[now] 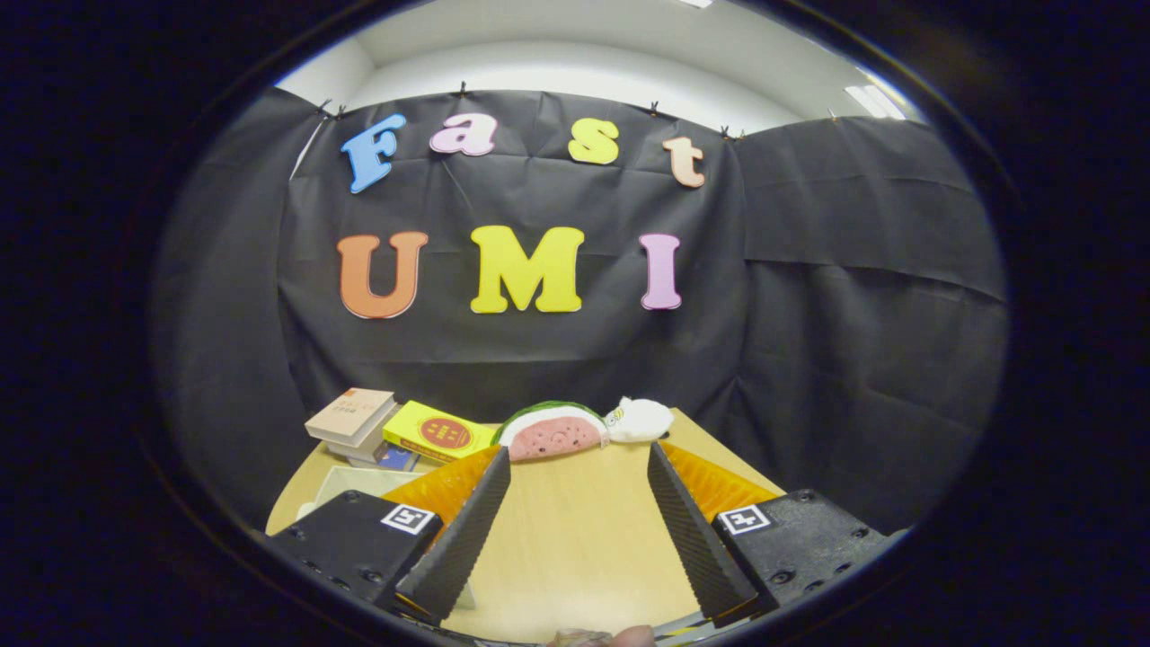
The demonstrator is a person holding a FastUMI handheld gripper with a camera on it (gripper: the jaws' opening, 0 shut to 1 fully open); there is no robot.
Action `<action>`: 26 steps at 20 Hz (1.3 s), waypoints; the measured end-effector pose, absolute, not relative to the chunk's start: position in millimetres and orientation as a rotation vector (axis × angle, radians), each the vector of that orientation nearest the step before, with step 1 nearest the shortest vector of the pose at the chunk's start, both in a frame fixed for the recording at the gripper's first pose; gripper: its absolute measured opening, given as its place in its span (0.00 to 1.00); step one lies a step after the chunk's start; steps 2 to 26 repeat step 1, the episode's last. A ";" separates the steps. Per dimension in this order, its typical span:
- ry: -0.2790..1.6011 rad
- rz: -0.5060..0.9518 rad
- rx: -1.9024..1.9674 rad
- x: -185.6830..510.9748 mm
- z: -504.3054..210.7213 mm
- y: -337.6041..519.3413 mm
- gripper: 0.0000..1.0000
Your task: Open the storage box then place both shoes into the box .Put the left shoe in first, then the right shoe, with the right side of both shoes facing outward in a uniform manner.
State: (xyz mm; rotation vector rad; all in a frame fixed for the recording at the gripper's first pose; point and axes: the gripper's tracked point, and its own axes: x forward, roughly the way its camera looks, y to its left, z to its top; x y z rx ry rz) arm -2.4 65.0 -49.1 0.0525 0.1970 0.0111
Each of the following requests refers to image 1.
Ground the beige book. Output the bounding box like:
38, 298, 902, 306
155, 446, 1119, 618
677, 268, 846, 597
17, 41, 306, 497
305, 388, 397, 448

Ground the white plush toy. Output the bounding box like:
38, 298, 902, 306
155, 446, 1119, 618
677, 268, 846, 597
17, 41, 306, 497
604, 397, 675, 444

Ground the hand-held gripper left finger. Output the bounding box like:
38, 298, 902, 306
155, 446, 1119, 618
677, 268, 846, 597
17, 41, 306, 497
265, 445, 513, 627

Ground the yellow book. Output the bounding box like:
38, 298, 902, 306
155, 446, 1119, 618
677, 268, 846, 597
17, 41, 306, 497
383, 401, 498, 465

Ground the beige fabric storage box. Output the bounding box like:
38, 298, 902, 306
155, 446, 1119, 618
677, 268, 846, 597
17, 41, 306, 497
296, 465, 478, 612

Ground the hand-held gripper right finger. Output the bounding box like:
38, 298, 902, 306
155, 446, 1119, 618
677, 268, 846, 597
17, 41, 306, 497
645, 440, 907, 628

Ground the watermelon plush toy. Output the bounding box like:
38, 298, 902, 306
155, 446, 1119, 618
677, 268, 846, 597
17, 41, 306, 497
492, 401, 611, 464

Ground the blue book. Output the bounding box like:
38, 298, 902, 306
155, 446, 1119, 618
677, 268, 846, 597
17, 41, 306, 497
349, 447, 421, 474

